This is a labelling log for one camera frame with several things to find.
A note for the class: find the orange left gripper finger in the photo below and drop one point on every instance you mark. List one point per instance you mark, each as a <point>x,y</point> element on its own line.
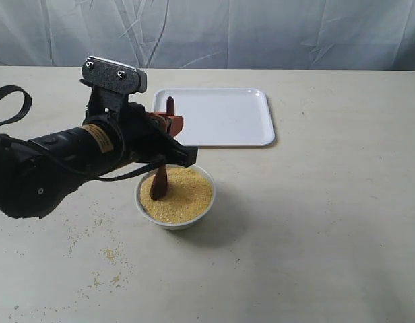
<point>170,124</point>

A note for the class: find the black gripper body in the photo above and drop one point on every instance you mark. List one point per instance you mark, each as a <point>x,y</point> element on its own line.
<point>127,134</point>

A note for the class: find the dark brown wooden spoon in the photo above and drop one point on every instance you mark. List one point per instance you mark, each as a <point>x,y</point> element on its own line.
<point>160,181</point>

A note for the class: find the white ceramic bowl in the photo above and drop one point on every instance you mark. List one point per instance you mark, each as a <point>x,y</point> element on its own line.
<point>175,226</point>

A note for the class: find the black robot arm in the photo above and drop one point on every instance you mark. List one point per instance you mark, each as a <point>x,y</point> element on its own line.
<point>36,175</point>

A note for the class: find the tan granular powder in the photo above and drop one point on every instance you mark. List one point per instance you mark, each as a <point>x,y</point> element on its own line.
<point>188,195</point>

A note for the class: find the tan powder grains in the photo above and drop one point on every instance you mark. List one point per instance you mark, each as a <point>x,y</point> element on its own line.
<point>95,245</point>

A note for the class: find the white rectangular plastic tray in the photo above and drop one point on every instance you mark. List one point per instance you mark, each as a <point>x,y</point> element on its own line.
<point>220,117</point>

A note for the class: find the grey wrinkled backdrop curtain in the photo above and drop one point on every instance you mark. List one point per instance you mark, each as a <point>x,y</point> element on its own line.
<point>373,35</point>

